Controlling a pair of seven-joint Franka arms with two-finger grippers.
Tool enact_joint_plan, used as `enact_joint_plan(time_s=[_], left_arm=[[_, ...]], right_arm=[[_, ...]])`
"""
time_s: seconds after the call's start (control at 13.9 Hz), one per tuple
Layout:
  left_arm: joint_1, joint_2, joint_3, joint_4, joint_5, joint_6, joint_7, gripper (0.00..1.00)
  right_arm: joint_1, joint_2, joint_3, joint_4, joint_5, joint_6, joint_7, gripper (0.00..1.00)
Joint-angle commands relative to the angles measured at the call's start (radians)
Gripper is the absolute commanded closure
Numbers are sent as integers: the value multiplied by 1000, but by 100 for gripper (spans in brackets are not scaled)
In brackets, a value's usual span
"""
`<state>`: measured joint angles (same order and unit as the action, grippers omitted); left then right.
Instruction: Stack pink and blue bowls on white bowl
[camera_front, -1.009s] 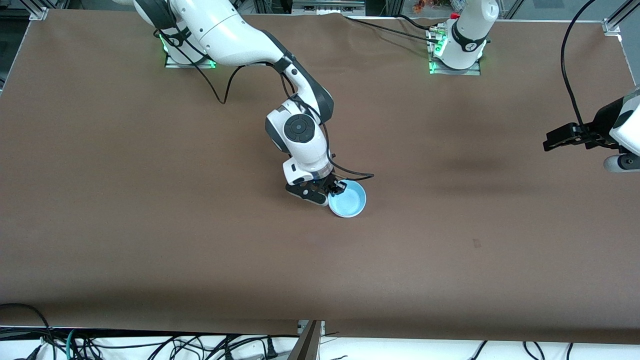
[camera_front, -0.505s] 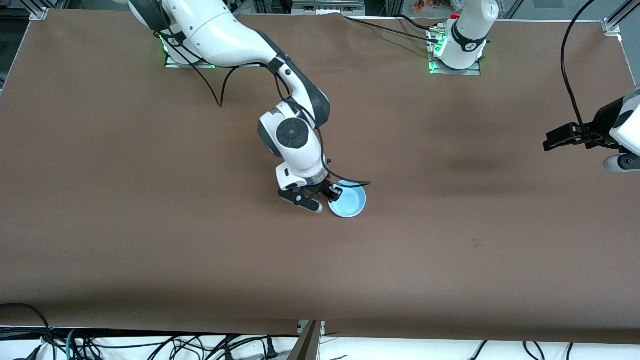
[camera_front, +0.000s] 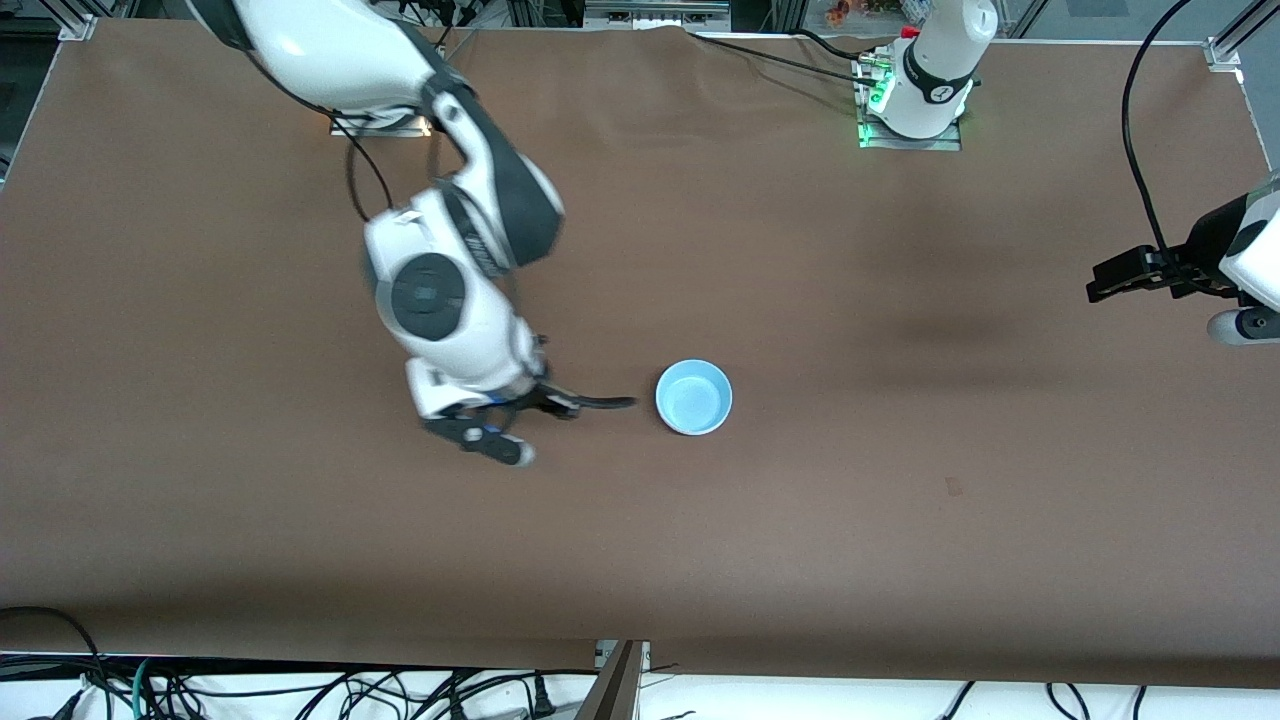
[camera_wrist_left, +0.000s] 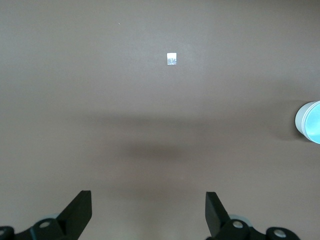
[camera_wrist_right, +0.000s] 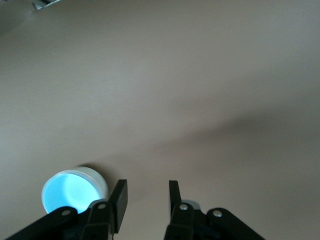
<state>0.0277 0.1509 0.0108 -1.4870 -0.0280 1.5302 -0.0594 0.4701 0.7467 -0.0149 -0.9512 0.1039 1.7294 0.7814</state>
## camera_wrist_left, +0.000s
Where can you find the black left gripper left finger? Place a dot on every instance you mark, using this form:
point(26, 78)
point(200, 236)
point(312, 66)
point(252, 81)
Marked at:
point(77, 212)

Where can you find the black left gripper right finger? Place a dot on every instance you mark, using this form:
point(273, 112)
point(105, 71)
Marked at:
point(215, 215)

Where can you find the blue bowl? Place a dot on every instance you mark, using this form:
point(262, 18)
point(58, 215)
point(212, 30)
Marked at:
point(313, 122)

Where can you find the brown table cover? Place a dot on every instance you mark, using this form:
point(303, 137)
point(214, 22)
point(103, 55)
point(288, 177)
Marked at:
point(100, 75)

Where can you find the white bowl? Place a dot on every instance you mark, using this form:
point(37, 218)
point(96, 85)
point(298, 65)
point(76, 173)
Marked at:
point(298, 120)

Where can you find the small clear tape patch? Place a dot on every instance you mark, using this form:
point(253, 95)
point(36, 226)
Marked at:
point(171, 58)

